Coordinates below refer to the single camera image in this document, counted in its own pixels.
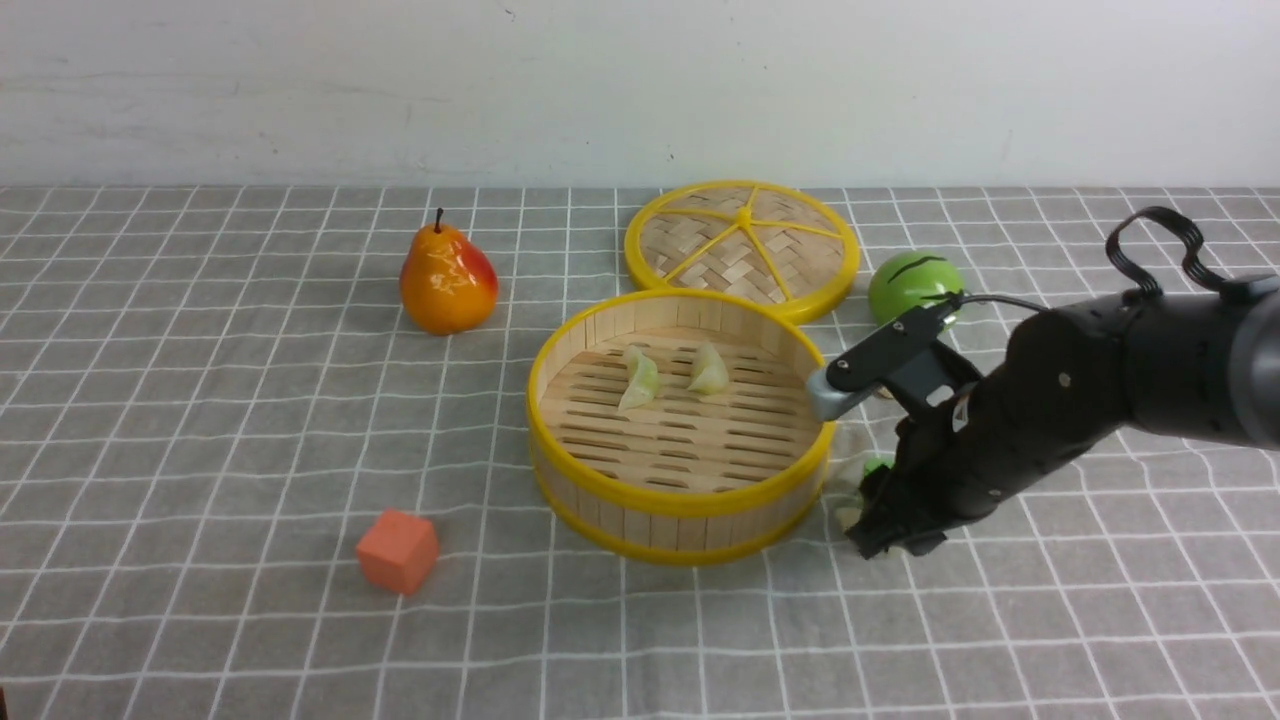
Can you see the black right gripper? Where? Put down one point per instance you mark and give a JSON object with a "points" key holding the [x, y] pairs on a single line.
{"points": [[1000, 434]]}

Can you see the green foam cube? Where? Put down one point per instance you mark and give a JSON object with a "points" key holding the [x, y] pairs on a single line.
{"points": [[875, 464]]}

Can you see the pale dumpling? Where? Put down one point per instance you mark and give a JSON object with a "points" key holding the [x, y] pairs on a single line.
{"points": [[709, 374]]}

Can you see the greenish dumpling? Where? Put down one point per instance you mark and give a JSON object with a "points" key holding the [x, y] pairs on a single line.
{"points": [[643, 379]]}

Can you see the white dumpling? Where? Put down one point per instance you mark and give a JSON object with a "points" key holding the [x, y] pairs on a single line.
{"points": [[848, 501]]}

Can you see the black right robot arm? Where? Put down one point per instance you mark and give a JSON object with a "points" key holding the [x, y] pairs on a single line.
{"points": [[1186, 366]]}

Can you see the bamboo steamer lid yellow rim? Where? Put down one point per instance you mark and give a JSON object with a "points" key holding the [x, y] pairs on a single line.
{"points": [[782, 249]]}

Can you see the bamboo steamer tray yellow rim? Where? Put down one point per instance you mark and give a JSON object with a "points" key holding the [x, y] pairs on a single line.
{"points": [[686, 479]]}

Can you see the green toy watermelon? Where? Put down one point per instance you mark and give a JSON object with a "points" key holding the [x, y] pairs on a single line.
{"points": [[911, 279]]}

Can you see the orange toy pear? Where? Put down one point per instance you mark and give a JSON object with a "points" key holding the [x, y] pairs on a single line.
{"points": [[447, 285]]}

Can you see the orange foam cube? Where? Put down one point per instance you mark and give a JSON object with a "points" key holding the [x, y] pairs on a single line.
{"points": [[398, 552]]}

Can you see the grey checked tablecloth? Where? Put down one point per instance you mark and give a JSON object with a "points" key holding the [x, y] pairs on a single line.
{"points": [[211, 393]]}

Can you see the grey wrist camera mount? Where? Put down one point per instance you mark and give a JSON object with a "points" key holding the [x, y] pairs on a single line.
{"points": [[905, 356]]}

